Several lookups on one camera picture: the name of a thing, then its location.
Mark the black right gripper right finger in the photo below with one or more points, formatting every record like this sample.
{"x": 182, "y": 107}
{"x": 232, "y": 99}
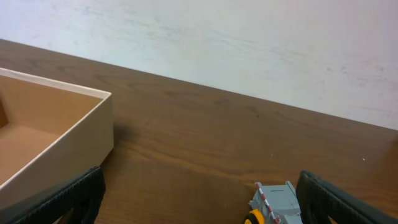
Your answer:
{"x": 322, "y": 202}

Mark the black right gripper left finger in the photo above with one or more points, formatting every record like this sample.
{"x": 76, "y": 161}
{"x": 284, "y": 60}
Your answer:
{"x": 79, "y": 200}

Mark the yellow grey toy truck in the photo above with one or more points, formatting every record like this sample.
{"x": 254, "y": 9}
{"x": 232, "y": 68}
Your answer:
{"x": 274, "y": 204}

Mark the white cardboard box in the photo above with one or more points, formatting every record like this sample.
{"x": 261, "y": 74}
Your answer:
{"x": 54, "y": 132}

